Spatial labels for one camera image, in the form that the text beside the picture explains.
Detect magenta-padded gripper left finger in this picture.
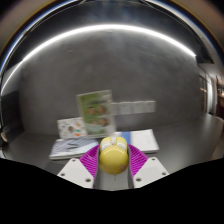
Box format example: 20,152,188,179
56,144,101,189

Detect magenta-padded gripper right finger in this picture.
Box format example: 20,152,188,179
127,143,170,189

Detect white book with blue band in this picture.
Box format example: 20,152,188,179
114,129,160,154

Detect dark framed glass door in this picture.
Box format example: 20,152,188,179
198,74,224,118

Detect small white colourful card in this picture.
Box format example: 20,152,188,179
56,117,88,140

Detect white ceiling light strip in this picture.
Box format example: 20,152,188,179
0,23,198,98

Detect yellow computer mouse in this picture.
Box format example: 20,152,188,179
98,135,130,177

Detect green standing leaflet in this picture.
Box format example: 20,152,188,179
76,89,117,138

